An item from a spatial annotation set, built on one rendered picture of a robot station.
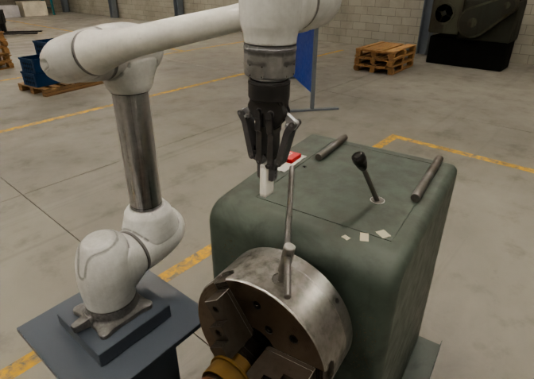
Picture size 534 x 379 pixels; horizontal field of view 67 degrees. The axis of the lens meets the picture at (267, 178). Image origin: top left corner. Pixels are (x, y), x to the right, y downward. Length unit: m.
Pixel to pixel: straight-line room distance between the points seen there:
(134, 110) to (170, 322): 0.68
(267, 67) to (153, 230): 0.78
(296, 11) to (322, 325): 0.54
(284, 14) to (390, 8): 11.00
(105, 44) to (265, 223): 0.51
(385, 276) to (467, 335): 1.78
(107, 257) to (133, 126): 0.38
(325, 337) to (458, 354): 1.72
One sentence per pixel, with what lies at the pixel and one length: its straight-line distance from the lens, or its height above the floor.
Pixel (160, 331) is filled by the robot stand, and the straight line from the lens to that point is 1.39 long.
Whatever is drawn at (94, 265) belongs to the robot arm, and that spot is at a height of 1.03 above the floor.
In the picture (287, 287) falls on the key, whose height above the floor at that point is 1.30.
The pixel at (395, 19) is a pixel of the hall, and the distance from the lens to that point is 11.59.
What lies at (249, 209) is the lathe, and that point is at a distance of 0.96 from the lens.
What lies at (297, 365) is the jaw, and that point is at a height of 1.11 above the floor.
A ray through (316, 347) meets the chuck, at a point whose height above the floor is 1.16.
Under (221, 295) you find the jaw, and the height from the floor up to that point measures 1.20.
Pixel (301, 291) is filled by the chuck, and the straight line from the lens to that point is 0.78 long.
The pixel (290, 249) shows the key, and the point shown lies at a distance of 0.72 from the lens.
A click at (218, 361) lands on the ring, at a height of 1.12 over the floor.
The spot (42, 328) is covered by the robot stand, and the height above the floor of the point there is 0.75.
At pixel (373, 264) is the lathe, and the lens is 0.84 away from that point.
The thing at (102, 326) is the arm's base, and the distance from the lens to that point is 1.36.
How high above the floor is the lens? 1.75
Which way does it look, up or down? 27 degrees down
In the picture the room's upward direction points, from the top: straight up
